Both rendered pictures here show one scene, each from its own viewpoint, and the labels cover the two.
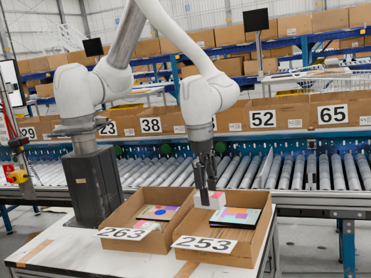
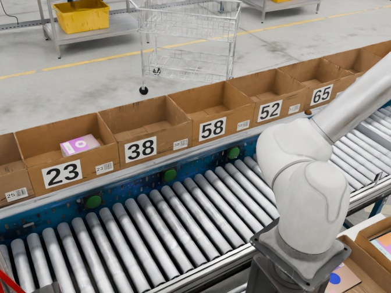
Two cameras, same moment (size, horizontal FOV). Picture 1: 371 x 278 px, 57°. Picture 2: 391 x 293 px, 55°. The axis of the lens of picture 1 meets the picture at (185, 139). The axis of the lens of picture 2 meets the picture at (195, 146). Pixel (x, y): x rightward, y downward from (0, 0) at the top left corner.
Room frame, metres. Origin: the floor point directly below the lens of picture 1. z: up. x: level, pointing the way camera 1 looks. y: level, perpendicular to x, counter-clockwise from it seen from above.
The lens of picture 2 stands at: (1.37, 1.21, 2.07)
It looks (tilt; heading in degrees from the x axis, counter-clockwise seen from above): 37 degrees down; 306
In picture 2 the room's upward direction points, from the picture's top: 3 degrees clockwise
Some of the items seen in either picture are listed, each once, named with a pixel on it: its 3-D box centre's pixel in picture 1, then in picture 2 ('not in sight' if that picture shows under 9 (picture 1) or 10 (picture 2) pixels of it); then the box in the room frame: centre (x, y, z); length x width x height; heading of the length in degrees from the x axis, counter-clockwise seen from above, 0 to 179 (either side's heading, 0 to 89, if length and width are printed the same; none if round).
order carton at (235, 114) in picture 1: (220, 116); (209, 111); (2.35, -0.27, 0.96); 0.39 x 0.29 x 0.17; 68
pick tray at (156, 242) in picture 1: (152, 215); (354, 290); (1.33, 0.19, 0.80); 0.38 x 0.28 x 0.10; 158
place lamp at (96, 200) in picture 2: (117, 150); (93, 202); (2.43, 0.51, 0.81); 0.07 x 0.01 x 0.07; 68
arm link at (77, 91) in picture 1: (74, 89); (313, 201); (1.52, 0.45, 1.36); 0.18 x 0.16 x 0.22; 139
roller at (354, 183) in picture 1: (351, 173); (357, 150); (1.63, -0.82, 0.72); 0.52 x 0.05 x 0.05; 158
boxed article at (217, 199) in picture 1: (209, 199); not in sight; (1.13, -0.05, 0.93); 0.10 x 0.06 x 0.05; 58
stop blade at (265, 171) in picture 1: (267, 166); not in sight; (1.79, -0.43, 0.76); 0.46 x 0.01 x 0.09; 158
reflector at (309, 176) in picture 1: (310, 184); (376, 180); (1.46, -0.54, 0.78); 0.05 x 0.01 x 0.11; 68
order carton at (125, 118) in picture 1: (124, 123); (68, 151); (2.65, 0.46, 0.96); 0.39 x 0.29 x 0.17; 68
